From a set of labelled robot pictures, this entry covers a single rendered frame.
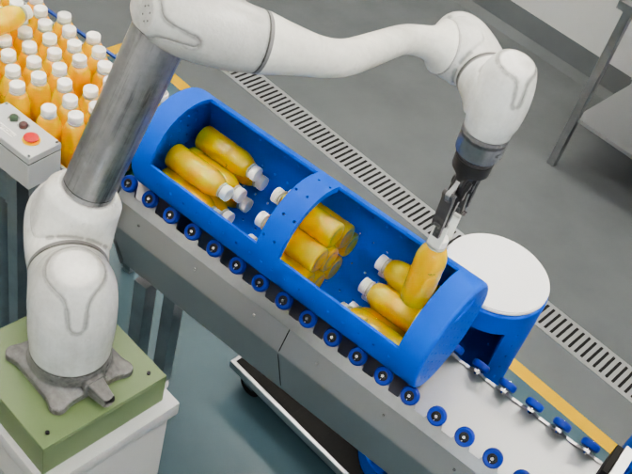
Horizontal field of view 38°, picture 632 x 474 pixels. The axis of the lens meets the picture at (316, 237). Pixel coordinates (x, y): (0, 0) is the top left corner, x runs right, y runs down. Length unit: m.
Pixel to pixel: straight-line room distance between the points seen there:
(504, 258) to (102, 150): 1.15
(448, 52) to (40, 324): 0.87
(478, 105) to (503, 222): 2.59
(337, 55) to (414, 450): 1.03
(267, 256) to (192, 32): 0.85
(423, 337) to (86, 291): 0.72
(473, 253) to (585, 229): 2.04
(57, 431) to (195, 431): 1.36
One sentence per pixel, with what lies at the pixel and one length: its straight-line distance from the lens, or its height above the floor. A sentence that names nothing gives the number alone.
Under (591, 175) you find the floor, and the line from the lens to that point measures 4.75.
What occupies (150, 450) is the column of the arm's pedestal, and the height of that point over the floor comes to 0.86.
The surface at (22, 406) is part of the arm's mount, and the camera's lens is 1.83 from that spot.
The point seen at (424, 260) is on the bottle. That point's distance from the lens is 1.91.
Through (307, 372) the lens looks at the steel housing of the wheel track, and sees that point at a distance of 2.25.
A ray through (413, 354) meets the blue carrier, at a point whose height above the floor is 1.12.
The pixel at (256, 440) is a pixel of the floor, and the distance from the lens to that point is 3.13.
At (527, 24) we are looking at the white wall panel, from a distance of 5.58.
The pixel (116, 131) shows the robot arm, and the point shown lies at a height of 1.54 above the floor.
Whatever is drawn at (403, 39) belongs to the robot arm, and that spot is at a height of 1.77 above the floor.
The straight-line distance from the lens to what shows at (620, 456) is 2.09.
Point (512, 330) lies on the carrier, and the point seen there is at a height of 0.98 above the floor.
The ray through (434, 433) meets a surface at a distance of 2.14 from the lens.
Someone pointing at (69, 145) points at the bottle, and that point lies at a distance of 2.46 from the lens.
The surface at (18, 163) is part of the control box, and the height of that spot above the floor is 1.06.
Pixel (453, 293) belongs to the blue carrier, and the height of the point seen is 1.23.
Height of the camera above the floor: 2.59
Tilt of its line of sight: 43 degrees down
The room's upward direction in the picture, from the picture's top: 17 degrees clockwise
